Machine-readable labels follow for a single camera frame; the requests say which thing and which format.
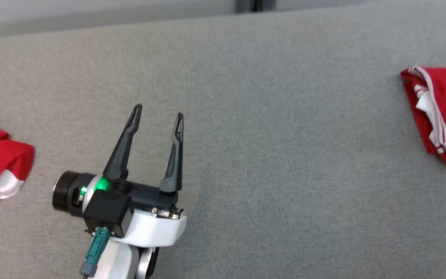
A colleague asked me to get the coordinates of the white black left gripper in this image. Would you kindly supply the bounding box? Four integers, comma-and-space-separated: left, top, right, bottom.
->
52, 103, 188, 248

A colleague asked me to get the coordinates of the left camera cable teal plug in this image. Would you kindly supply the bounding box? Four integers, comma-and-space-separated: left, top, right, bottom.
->
79, 227, 111, 279

